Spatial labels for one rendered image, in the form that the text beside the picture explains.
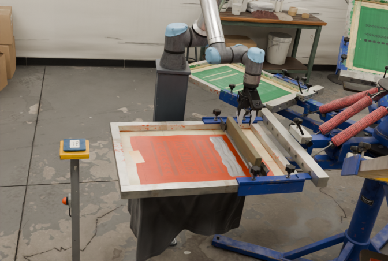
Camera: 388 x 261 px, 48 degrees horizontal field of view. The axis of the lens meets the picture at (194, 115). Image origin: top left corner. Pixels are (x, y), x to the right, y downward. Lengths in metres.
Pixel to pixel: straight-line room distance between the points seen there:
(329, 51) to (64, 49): 3.76
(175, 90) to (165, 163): 0.57
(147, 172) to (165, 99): 0.64
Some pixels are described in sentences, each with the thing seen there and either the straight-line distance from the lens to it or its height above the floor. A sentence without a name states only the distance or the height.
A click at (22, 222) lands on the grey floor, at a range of 3.18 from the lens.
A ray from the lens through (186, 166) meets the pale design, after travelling 1.96.
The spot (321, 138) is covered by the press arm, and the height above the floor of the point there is 1.04.
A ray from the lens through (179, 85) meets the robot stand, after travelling 2.38.
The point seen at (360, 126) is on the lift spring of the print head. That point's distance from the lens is 2.24.
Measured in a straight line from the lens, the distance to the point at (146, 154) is 2.02.
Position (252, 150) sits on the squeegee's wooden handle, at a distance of 1.95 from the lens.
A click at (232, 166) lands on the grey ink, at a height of 0.96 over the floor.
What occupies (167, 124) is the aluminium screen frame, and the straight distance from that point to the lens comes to 2.22.
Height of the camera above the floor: 2.00
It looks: 25 degrees down
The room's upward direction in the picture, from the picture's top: 7 degrees clockwise
